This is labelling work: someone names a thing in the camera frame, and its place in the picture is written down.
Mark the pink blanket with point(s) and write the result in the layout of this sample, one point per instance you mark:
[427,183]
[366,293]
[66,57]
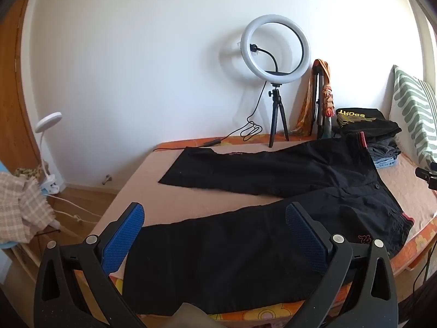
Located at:
[143,177]

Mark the black clamp mount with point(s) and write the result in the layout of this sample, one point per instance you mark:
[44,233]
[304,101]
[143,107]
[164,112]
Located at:
[426,174]

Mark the black folded printed garment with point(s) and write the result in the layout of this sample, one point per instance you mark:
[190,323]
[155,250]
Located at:
[368,126]

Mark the wooden door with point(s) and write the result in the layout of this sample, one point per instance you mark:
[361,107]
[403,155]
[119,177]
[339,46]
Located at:
[13,109]

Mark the dark folded stand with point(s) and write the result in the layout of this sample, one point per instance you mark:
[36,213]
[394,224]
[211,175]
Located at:
[321,85]

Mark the white clip lamp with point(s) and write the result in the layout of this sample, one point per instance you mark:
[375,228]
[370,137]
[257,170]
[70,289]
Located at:
[49,119]

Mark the grey folded jeans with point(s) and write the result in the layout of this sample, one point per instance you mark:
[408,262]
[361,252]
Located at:
[384,147]

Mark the black pants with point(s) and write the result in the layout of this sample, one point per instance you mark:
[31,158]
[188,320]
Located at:
[239,246]

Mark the green white striped pillow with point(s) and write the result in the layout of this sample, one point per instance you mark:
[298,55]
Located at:
[413,102]

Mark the beige checkered cloth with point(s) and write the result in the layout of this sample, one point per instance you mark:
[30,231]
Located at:
[20,205]

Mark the light blue folded jeans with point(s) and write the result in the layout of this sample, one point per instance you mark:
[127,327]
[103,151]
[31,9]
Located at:
[385,162]

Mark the folded tripod with orange cloth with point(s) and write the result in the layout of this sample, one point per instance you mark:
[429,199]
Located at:
[307,109]

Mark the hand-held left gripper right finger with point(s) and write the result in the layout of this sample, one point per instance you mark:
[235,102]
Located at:
[305,242]

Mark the metal door stopper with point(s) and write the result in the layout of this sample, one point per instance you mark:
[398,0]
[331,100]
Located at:
[108,178]

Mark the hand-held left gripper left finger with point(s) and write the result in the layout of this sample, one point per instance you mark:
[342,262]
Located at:
[123,239]

